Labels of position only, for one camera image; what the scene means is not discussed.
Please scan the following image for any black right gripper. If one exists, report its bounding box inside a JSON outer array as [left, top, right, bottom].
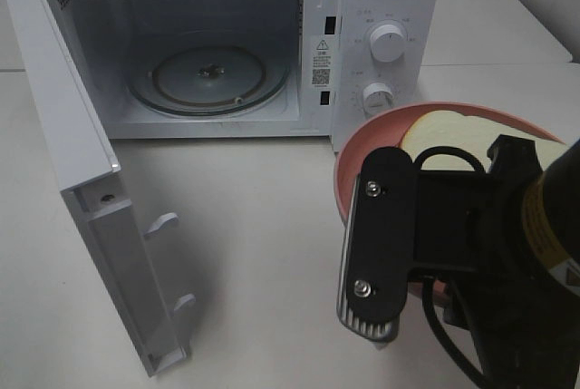
[[410, 134, 542, 285]]

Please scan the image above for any white bread sandwich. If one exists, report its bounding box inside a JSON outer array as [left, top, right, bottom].
[[400, 111, 568, 170]]

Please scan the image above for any pink round plate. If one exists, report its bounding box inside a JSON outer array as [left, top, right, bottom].
[[334, 102, 560, 224]]

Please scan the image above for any white microwave door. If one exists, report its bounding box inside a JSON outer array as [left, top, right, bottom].
[[7, 0, 195, 375]]

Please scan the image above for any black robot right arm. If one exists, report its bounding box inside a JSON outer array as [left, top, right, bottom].
[[413, 135, 579, 388]]

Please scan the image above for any lower white microwave knob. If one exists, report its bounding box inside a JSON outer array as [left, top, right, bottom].
[[362, 83, 393, 116]]

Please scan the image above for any white microwave knob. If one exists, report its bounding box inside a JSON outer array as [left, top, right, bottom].
[[362, 83, 393, 116], [368, 22, 407, 63]]

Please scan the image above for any upper white microwave knob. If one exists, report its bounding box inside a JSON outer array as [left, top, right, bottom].
[[368, 22, 407, 63]]

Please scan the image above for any glass microwave turntable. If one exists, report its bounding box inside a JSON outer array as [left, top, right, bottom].
[[124, 30, 298, 117]]

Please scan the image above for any white microwave oven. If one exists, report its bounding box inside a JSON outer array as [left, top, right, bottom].
[[14, 0, 440, 155]]

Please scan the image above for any black camera cable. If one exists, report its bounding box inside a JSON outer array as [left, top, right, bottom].
[[414, 146, 495, 389]]

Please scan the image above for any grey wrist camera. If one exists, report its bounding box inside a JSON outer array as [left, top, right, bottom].
[[336, 147, 417, 345]]

